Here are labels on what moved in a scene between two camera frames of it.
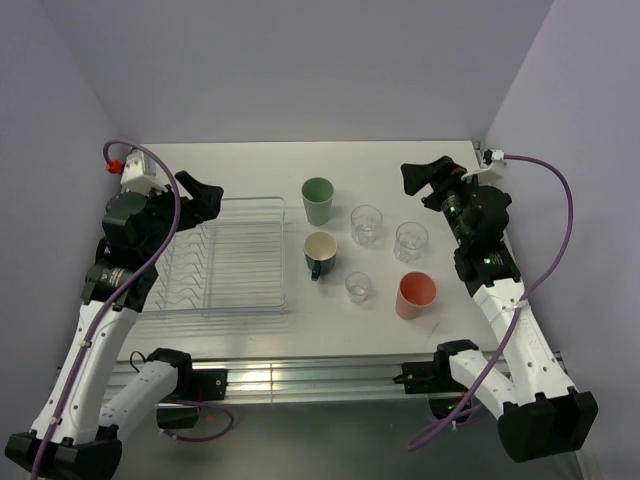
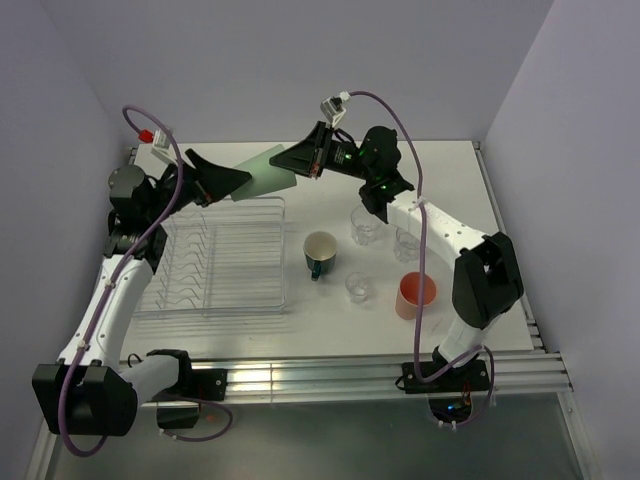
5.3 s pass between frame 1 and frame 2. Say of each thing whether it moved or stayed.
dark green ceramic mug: stayed
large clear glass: stayed
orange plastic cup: stayed
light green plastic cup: moved
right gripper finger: moved
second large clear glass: stayed
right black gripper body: moved
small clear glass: stayed
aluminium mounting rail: stayed
